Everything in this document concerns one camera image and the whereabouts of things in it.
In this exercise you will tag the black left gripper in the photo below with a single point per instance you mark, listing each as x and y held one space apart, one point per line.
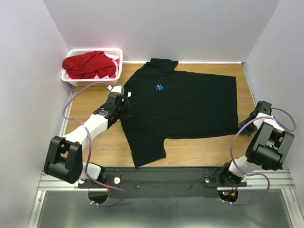
122 104

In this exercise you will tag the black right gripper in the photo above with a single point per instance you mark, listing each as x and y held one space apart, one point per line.
247 132

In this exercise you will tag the black t shirt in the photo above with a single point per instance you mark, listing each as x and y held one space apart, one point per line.
168 104

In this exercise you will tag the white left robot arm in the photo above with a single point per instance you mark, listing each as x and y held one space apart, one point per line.
64 157

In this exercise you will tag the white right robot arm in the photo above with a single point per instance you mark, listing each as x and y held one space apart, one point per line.
267 150

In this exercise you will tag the white plastic laundry basket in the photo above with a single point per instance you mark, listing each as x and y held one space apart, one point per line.
114 53

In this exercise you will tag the red t shirt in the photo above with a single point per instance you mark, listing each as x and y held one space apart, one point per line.
90 65

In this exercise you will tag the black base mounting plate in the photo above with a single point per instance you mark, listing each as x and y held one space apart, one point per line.
158 182

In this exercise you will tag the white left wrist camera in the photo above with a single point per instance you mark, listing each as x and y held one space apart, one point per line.
115 89

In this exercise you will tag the aluminium frame rail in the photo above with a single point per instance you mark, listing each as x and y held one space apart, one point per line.
45 184

